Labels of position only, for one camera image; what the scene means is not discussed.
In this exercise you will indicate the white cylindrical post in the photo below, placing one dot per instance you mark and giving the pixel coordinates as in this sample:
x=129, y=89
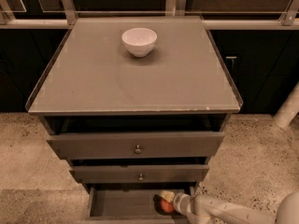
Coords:
x=289, y=109

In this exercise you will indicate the middle grey drawer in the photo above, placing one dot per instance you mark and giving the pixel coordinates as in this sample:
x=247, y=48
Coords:
x=129, y=174

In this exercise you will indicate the red apple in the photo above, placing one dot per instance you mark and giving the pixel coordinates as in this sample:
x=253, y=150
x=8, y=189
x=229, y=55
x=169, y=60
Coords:
x=167, y=207

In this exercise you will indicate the top grey drawer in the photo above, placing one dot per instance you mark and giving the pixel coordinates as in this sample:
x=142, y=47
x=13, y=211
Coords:
x=92, y=146

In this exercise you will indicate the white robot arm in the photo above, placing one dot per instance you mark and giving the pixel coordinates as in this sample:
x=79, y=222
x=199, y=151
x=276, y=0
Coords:
x=202, y=209

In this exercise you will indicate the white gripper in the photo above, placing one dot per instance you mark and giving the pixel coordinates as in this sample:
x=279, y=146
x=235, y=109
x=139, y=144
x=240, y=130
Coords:
x=179, y=202

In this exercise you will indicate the grey drawer cabinet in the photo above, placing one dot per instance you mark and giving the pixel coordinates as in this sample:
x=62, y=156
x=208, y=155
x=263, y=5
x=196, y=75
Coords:
x=93, y=84

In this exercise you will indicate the grey drawer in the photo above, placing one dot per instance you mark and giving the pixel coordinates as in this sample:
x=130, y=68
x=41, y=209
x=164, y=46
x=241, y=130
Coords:
x=129, y=174
x=92, y=146
x=133, y=204

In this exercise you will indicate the bottom grey drawer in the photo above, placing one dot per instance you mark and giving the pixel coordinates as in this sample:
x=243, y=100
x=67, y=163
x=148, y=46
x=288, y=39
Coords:
x=133, y=204

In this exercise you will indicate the metal railing frame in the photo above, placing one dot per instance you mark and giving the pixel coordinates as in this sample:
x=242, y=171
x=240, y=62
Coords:
x=214, y=14

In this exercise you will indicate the brass top drawer knob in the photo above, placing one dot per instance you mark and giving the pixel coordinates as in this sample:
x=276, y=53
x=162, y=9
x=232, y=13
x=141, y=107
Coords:
x=138, y=149

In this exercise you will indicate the white ceramic bowl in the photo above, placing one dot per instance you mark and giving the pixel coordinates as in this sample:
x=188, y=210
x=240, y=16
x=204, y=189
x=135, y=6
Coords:
x=139, y=41

